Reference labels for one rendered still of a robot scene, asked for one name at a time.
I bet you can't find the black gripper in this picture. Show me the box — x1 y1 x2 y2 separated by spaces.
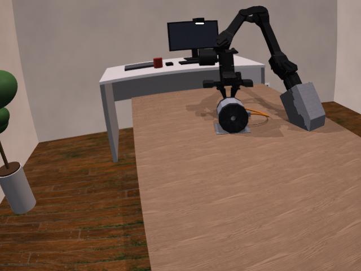
203 65 253 98

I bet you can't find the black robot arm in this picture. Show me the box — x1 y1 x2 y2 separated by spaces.
199 6 302 91

